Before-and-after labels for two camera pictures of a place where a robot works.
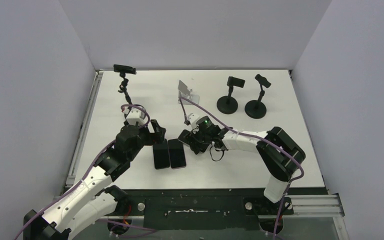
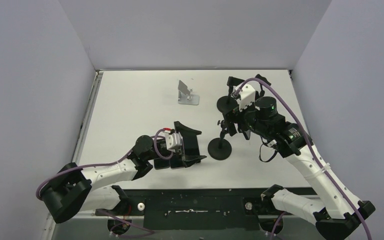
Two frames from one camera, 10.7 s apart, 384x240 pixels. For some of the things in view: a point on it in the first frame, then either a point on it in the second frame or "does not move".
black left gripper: [156, 137] -> [185, 132]
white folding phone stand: [184, 92] does not move
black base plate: [203, 209] does not move
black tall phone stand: [122, 70] -> [219, 148]
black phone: [124, 68] -> [192, 155]
